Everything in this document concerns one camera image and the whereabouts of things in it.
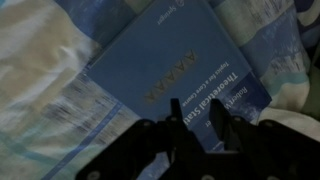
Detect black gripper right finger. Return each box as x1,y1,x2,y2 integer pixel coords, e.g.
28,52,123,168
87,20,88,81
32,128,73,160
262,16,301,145
209,99,231,140

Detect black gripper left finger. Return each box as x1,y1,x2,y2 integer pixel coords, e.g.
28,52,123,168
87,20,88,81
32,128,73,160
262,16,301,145
169,98,183,124

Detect blue hardcover textbook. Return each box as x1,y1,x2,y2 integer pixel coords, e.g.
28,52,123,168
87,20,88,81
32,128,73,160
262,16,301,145
87,0,271,150

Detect blue plaid bed blanket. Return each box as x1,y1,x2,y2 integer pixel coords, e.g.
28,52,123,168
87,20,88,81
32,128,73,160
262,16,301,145
0,0,320,180

